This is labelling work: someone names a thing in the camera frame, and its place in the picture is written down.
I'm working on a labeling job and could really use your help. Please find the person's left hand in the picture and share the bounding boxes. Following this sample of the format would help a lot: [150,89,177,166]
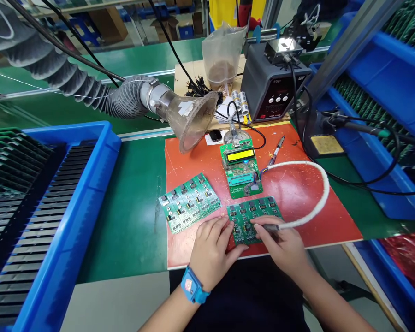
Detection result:
[188,216,250,292]

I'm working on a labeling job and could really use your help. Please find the person's right hand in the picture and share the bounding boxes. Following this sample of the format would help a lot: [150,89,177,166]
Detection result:
[250,216,309,278]

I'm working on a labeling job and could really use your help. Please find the green circuit board panel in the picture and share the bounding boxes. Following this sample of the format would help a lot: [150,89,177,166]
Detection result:
[226,196,285,247]
[158,172,223,236]

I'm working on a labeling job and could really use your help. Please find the white spiral-wrapped probe cable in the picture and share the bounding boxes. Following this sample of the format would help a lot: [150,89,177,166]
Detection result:
[258,160,331,233]

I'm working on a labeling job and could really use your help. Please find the red work mat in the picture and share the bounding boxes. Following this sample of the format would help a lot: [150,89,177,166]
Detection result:
[164,123,364,270]

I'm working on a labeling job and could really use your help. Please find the programmer board with yellow display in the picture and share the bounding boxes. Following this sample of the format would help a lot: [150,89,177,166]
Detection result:
[219,138,265,201]

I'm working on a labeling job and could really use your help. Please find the black and silver pen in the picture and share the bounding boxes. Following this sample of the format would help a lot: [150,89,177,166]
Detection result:
[267,135,286,167]

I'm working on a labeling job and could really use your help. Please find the person's body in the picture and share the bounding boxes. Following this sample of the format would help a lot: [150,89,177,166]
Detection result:
[168,255,312,332]

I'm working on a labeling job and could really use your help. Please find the soldering iron stand with sponge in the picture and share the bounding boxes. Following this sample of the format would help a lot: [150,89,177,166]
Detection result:
[308,110,345,157]

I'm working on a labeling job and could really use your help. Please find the white paper cards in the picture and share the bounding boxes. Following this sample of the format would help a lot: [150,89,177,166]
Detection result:
[215,96,245,124]

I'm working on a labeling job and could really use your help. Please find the bundle of white cylinders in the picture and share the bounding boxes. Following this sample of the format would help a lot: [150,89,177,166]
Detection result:
[231,90,252,124]

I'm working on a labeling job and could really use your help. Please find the grey soldering station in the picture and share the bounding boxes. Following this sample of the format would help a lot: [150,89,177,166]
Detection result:
[240,38,313,124]

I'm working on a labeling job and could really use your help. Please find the black soldering iron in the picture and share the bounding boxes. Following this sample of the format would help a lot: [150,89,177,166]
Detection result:
[319,110,415,146]

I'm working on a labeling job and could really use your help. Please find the red plastic bag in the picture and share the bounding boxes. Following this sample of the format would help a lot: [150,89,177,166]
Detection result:
[379,232,415,307]

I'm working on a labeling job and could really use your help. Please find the blue storage bin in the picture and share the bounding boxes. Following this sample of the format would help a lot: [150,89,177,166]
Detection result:
[353,237,415,332]

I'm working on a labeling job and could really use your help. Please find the pile of black small parts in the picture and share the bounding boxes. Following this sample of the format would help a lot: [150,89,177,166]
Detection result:
[184,77,209,100]

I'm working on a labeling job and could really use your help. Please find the plastic bag with brown contents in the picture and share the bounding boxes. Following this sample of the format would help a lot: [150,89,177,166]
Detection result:
[202,22,249,93]

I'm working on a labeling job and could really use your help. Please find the blue rack of circuit boards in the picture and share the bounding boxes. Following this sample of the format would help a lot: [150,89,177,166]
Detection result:
[309,0,415,223]

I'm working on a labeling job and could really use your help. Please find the blue bin with black dividers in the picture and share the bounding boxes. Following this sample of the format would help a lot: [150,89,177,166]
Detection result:
[0,120,122,332]

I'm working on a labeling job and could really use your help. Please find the cardboard box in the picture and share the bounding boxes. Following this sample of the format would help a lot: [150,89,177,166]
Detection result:
[88,6,129,44]

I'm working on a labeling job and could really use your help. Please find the blue plastic stool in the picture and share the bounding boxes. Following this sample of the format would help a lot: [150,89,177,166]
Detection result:
[68,16,101,48]

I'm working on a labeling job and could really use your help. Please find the row of green circuit boards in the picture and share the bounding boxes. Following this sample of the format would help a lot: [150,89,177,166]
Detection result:
[0,127,54,196]

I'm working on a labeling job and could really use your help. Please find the black cable with clear plug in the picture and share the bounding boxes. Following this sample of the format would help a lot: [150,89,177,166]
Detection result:
[224,100,267,151]

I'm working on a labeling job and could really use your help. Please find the black soldering iron cable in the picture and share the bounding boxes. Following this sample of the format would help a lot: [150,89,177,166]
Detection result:
[287,57,415,196]

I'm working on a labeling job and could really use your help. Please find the black solder wire stand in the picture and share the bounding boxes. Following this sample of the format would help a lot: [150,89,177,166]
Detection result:
[290,12,323,53]

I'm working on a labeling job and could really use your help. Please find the grey fume extraction hose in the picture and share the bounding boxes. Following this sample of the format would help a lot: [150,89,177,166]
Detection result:
[0,0,219,155]

